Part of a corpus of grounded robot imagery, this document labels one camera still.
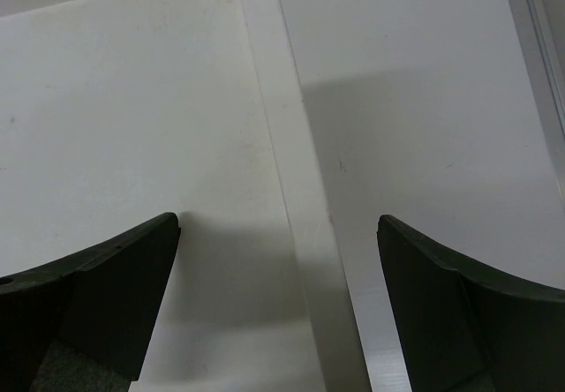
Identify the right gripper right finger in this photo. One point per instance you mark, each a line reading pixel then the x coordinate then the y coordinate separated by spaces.
pixel 464 325

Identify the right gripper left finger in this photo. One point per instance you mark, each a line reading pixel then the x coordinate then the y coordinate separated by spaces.
pixel 84 322

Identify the white drawer cabinet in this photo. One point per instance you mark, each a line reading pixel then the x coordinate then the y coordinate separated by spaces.
pixel 115 111

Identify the right side aluminium rail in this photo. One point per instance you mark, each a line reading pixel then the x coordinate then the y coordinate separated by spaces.
pixel 540 29

